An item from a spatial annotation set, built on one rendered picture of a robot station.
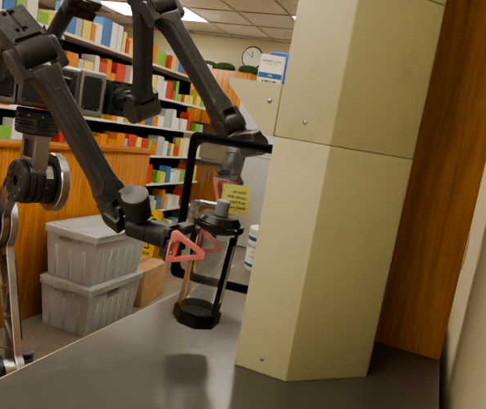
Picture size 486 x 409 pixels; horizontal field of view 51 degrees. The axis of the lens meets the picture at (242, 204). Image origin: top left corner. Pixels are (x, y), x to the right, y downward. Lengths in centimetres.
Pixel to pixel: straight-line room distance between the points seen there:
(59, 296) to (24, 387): 247
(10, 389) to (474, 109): 111
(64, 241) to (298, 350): 243
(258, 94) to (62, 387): 63
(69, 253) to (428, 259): 241
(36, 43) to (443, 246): 102
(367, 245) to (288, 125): 29
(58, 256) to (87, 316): 41
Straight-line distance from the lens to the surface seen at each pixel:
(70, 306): 337
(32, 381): 97
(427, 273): 133
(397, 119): 104
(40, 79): 114
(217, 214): 104
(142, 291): 390
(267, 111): 99
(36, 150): 176
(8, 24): 118
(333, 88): 97
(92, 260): 320
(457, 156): 131
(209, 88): 142
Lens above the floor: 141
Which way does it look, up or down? 8 degrees down
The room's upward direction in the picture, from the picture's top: 10 degrees clockwise
